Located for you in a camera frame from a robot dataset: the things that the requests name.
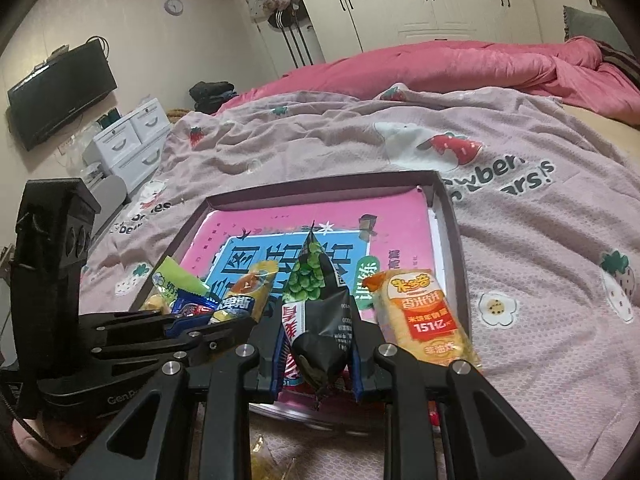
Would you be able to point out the striped pillow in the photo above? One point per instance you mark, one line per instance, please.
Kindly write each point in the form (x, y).
(620, 60)

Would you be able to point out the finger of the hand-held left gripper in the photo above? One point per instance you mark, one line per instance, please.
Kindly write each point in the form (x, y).
(125, 320)
(220, 332)

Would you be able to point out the grey headboard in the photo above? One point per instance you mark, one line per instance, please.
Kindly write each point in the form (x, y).
(587, 22)

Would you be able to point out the red snack packet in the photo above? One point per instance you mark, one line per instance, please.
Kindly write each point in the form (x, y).
(291, 330)

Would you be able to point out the yellow packet with blue label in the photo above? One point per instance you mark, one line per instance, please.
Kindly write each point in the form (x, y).
(245, 290)

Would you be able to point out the white wardrobe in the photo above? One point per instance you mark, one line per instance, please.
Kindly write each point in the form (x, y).
(400, 0)

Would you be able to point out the hanging bags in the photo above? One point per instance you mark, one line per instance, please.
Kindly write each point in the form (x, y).
(275, 2)

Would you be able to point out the clear yellowish snack packet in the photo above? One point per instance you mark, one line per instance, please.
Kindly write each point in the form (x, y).
(265, 460)

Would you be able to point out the black television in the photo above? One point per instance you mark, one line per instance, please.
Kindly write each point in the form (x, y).
(62, 95)

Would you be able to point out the small yellow snack packet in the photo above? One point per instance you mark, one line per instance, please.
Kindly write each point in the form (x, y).
(152, 304)

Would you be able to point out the black green pea packet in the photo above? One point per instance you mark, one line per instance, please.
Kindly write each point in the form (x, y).
(320, 340)

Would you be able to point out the pink children's book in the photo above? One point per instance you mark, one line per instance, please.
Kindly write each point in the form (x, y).
(390, 240)

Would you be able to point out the white drawer cabinet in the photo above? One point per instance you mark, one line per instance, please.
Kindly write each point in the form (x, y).
(130, 145)

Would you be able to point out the shallow cardboard box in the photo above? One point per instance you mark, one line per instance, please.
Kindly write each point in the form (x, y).
(325, 187)

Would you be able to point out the round wall clock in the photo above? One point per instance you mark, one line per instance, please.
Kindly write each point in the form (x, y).
(174, 6)

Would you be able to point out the pink quilt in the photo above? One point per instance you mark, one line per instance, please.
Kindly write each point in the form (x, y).
(450, 65)

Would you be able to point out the person's left hand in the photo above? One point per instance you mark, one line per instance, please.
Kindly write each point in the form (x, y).
(50, 435)

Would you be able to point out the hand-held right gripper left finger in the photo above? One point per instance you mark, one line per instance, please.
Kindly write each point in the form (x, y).
(265, 360)

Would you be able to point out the woven basket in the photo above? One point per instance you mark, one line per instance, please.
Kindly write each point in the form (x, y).
(179, 114)

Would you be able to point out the pile of black clothes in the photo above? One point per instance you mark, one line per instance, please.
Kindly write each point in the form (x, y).
(212, 95)

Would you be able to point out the dark green bottles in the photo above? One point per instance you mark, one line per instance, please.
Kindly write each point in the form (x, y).
(110, 117)

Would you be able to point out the yellow rice cracker packet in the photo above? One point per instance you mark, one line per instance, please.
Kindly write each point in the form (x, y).
(420, 320)

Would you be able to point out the grey chair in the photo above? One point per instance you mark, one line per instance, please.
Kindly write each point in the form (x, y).
(112, 200)

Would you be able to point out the blue cookie packet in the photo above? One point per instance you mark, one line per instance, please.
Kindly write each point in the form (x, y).
(195, 306)

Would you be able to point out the beige mattress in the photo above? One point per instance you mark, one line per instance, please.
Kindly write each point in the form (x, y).
(610, 117)

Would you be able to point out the light green snack packet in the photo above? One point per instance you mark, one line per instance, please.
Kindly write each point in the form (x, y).
(180, 280)

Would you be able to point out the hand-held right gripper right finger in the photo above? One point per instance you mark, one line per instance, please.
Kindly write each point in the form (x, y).
(357, 380)

